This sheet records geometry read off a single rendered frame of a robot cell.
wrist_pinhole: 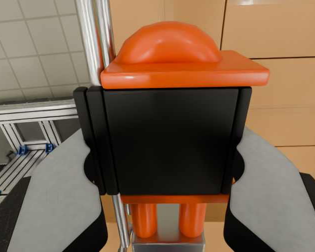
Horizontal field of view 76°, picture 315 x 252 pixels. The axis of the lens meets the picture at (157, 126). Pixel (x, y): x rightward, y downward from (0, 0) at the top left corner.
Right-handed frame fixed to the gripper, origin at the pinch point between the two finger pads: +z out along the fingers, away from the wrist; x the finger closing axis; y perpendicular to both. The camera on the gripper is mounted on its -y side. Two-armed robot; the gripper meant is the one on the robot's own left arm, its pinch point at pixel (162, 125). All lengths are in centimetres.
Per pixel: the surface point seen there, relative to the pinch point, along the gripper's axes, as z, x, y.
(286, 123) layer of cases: 66, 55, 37
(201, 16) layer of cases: 66, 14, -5
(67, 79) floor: 120, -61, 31
